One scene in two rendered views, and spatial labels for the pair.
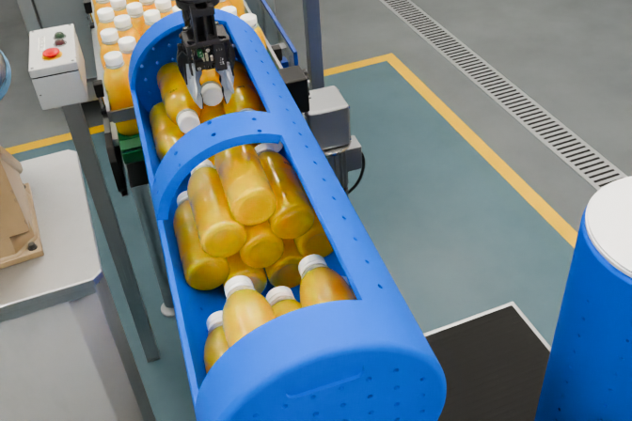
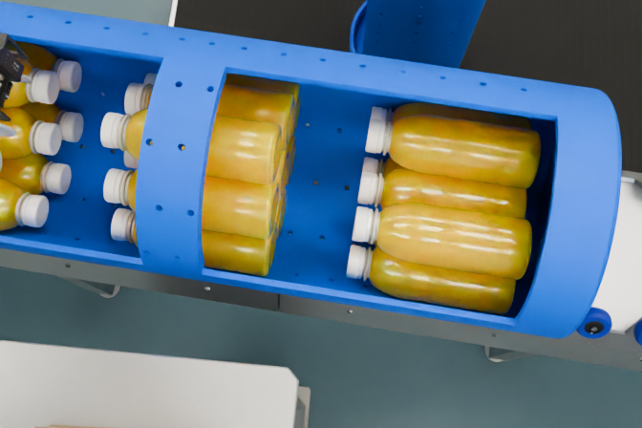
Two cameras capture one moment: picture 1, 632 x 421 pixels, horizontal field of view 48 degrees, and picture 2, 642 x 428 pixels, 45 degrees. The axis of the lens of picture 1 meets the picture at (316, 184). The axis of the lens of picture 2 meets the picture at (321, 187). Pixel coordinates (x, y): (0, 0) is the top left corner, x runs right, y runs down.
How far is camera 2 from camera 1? 0.71 m
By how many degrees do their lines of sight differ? 46
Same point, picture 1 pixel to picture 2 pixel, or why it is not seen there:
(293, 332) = (582, 198)
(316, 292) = (438, 150)
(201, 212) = (228, 217)
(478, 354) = (220, 27)
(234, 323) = (434, 247)
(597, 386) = not seen: outside the picture
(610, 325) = not seen: outside the picture
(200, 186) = not seen: hidden behind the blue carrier
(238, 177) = (235, 150)
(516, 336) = not seen: outside the picture
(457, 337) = not seen: hidden behind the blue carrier
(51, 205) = (115, 402)
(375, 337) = (613, 128)
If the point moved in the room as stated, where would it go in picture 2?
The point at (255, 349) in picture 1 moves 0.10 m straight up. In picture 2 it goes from (570, 242) to (607, 219)
